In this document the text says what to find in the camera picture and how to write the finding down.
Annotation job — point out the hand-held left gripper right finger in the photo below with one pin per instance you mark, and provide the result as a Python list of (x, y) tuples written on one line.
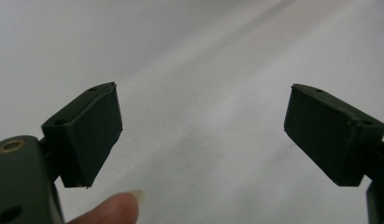
[(329, 137)]

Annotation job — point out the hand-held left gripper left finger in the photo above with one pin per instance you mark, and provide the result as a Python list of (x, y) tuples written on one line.
[(87, 137)]

